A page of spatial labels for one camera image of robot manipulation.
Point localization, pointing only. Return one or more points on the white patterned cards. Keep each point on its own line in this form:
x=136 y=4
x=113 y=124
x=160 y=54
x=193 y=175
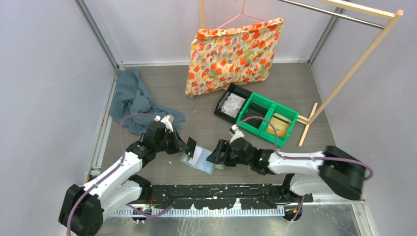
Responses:
x=232 y=105

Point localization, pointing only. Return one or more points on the black plastic bin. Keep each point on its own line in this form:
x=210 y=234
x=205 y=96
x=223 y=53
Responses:
x=238 y=90

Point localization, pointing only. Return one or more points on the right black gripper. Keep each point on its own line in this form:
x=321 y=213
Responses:
x=224 y=145

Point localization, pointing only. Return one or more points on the green bin with gold card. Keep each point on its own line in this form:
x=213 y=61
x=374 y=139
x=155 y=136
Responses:
x=284 y=111

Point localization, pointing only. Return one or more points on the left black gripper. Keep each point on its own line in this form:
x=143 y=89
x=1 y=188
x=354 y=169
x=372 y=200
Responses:
x=178 y=145

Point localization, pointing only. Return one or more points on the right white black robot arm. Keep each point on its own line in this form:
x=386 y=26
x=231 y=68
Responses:
x=329 y=171

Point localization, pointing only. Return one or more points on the gold VIP card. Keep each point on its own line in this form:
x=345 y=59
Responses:
x=280 y=123

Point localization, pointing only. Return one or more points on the pink wire hanger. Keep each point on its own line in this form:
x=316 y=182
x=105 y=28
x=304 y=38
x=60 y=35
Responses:
x=241 y=13

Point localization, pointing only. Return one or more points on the aluminium rail frame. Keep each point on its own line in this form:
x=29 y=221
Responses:
x=287 y=211

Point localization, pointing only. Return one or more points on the wooden clothes rack frame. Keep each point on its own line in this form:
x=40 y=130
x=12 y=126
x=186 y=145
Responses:
x=304 y=25

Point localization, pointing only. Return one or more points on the green bin with black card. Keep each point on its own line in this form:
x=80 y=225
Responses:
x=255 y=106

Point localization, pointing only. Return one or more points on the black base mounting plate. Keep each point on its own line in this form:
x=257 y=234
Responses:
x=217 y=196

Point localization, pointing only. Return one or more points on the black VIP card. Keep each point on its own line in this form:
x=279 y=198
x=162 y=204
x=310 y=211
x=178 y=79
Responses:
x=191 y=145

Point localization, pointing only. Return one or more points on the metal hanging rod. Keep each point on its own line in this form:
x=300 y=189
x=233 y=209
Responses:
x=338 y=15

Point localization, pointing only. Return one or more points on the blue grey cloth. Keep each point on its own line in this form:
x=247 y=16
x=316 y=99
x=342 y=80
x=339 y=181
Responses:
x=134 y=103

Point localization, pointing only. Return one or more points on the floral orange pillow bag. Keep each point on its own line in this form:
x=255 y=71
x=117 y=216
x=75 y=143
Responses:
x=220 y=57

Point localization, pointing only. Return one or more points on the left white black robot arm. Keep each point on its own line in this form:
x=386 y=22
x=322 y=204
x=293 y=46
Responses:
x=107 y=185

